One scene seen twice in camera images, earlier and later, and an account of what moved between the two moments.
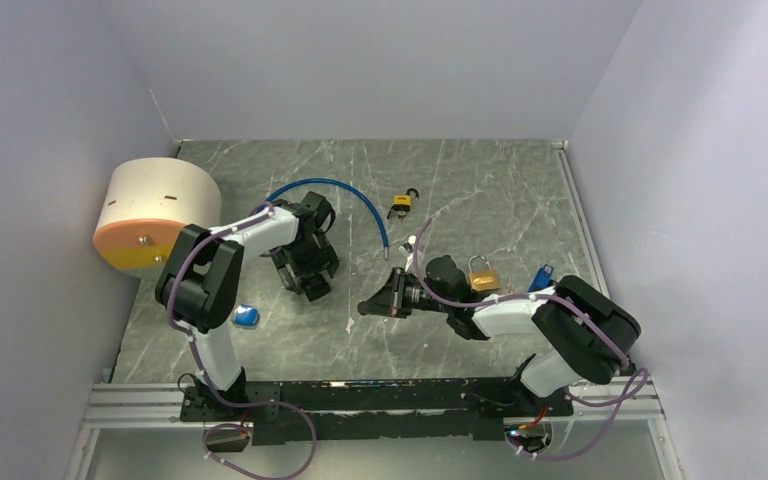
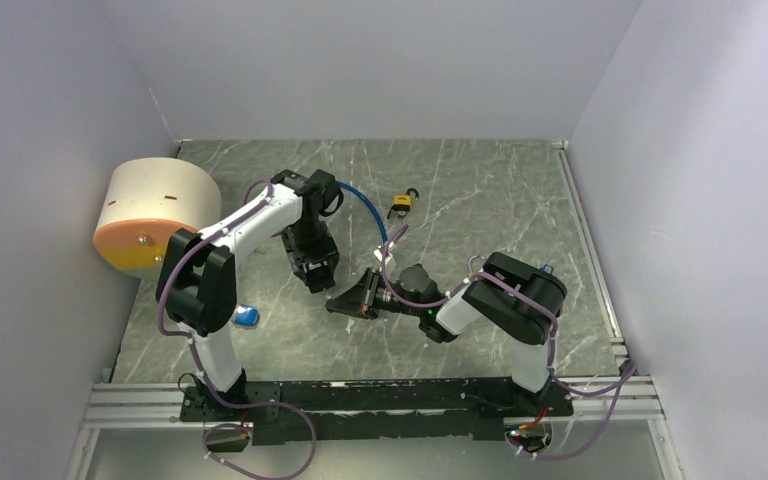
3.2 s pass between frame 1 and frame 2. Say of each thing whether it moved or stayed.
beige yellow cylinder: stayed
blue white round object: stayed
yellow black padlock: stayed
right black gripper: moved
